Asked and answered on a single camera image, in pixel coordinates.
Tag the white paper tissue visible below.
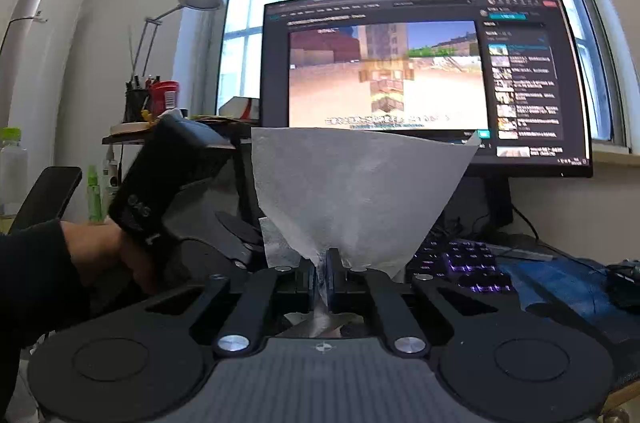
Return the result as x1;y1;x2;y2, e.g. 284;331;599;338
249;126;482;338

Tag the blue patterned ceramic mug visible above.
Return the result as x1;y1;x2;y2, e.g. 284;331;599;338
259;217;302;268

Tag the black sleeved left forearm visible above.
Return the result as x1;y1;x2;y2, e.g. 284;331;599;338
0;218;126;384

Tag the person's left hand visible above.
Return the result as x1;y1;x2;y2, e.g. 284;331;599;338
60;221;150;284

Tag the black backlit mechanical keyboard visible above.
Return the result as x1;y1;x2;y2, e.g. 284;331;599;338
405;237;515;294

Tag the green spray bottle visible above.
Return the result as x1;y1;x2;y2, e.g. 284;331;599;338
87;164;103;223

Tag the white red box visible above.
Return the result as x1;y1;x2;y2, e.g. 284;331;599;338
218;96;260;122

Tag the red cylindrical can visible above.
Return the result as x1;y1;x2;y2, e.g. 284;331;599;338
150;81;180;117

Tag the black pen holder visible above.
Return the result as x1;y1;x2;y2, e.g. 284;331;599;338
124;74;150;123

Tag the black smartphone on stand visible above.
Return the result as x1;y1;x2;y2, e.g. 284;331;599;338
9;166;82;233

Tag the blue desk mat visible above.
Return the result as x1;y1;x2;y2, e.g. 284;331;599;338
498;257;639;391

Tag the clear plastic water bottle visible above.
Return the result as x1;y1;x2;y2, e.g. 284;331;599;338
0;128;28;218

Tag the black gaming mouse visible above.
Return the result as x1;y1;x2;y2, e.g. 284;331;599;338
605;259;640;315

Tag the white desk lamp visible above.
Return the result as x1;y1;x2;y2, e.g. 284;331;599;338
127;0;228;88

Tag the white standing air conditioner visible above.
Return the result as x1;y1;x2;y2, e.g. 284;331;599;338
1;0;84;192

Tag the black AOC computer monitor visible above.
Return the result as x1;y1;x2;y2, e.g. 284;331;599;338
259;0;593;177

